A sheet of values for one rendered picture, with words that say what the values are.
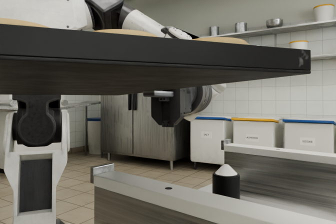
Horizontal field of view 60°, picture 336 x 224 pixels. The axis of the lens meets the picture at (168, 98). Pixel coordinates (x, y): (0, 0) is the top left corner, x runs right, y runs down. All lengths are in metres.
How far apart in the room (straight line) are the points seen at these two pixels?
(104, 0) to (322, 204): 0.80
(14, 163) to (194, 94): 0.55
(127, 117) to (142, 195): 4.28
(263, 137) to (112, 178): 3.58
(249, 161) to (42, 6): 0.68
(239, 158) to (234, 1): 4.43
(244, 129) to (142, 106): 1.51
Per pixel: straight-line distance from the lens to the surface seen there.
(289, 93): 4.43
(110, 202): 0.32
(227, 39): 0.19
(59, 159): 0.89
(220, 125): 4.03
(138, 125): 4.43
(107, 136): 4.87
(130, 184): 0.30
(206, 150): 4.15
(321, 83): 4.39
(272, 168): 0.53
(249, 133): 3.90
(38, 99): 0.92
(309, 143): 3.76
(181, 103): 0.50
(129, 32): 0.17
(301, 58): 0.20
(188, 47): 0.15
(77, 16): 0.92
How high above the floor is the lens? 0.98
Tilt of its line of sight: 1 degrees up
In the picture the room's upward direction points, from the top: straight up
